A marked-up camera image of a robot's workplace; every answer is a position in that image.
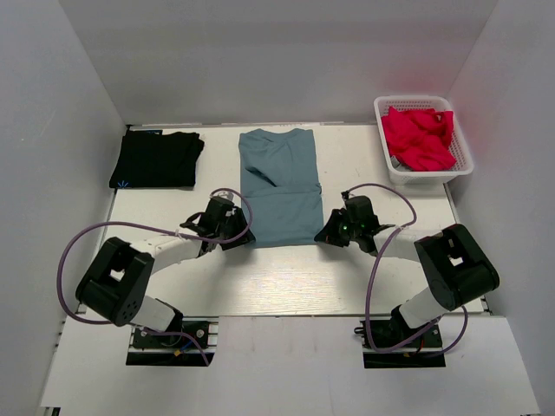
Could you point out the folded black t-shirt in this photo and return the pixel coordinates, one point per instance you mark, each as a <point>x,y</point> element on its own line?
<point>155,160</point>

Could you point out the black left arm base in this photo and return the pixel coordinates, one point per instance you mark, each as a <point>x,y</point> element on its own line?
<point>196,349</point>

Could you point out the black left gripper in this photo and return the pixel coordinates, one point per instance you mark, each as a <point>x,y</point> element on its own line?
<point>238,220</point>

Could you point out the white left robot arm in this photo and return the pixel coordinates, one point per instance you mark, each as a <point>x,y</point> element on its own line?
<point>115,284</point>

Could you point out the crumpled red t-shirt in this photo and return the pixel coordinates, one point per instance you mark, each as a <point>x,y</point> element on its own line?
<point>420,139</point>

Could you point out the teal blue t-shirt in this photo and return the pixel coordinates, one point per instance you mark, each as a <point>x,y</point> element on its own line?
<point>279,179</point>

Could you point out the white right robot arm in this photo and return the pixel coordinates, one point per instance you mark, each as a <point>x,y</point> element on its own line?
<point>456,268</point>

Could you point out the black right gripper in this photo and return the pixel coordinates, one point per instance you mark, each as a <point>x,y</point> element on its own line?
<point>329,235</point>

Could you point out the white plastic basket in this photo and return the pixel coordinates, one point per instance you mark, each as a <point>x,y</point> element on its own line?
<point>401,175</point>

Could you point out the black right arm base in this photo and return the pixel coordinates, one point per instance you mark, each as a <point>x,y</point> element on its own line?
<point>419,353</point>

